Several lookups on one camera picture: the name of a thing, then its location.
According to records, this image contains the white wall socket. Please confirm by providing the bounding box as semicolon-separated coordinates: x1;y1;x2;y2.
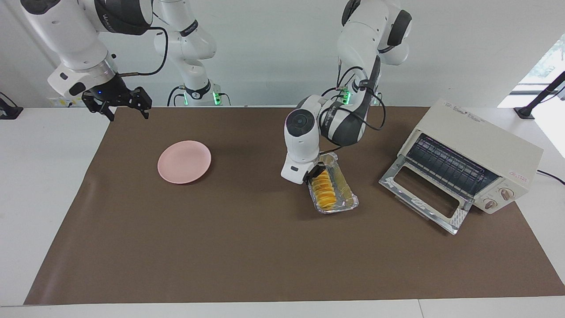
48;97;87;108

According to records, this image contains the aluminium foil tray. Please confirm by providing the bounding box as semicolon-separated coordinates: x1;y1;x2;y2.
307;152;359;215

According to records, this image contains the black slanted stand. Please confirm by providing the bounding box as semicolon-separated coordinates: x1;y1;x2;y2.
514;71;565;120

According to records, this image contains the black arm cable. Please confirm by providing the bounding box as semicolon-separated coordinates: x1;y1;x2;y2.
319;57;387;156
118;26;170;78

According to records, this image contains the pink round plate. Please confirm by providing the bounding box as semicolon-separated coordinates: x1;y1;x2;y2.
157;140;212;185

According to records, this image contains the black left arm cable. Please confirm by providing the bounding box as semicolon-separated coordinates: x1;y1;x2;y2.
319;57;387;156

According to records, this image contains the black oven power cable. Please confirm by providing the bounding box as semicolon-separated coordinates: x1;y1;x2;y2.
536;169;565;186

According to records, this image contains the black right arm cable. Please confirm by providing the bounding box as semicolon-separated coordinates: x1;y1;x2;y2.
118;26;170;78

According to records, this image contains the cream toaster oven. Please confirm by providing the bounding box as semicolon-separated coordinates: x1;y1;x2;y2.
397;99;544;215

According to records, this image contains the silver glass oven door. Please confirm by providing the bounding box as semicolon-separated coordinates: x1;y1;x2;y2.
378;155;475;235

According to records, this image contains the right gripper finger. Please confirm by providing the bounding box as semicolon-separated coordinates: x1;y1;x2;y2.
132;87;153;120
82;96;116;121

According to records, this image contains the striped orange bread roll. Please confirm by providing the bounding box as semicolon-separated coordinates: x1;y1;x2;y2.
311;170;337;209

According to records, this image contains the wire oven rack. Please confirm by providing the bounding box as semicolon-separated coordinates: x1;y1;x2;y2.
406;135;499;197

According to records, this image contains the black table clamp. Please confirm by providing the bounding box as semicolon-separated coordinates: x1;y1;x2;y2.
0;91;23;121

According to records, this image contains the brown table mat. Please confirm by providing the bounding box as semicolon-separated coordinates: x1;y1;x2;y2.
24;106;565;305

